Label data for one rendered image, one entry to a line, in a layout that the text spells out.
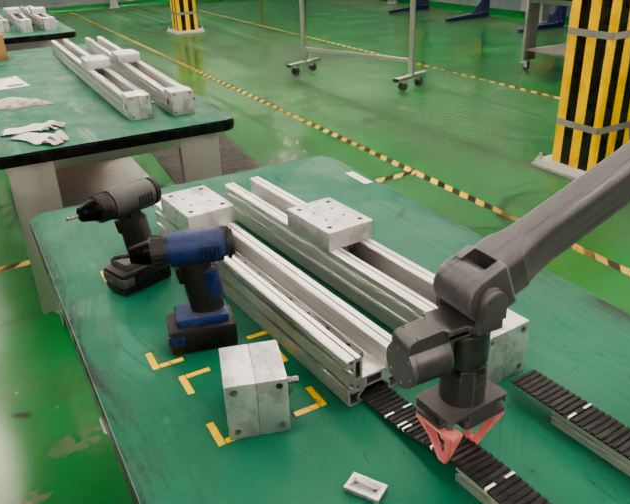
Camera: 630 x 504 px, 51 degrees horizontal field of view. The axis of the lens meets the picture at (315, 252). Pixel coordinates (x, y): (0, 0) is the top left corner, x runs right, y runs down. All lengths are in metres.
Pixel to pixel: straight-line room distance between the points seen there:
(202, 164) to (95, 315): 1.48
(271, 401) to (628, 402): 0.54
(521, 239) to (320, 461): 0.41
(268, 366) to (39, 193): 1.79
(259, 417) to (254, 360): 0.08
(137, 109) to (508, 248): 2.13
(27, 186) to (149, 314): 1.38
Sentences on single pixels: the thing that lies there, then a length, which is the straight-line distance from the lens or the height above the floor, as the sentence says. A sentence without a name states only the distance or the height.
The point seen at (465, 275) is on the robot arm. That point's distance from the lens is 0.77.
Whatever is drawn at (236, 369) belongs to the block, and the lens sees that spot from 0.97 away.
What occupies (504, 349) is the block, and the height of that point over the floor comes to 0.84.
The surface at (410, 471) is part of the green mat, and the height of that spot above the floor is 0.78.
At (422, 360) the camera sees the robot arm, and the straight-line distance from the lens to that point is 0.76.
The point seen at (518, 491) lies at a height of 0.81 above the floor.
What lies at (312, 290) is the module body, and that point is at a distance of 1.17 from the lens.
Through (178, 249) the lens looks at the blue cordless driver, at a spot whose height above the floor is 0.98.
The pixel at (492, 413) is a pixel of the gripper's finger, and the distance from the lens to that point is 0.89.
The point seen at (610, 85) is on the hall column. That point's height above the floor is 0.57.
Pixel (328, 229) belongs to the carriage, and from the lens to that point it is 1.30.
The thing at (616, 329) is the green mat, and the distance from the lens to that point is 1.30.
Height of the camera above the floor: 1.44
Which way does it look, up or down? 26 degrees down
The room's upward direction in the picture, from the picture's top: 2 degrees counter-clockwise
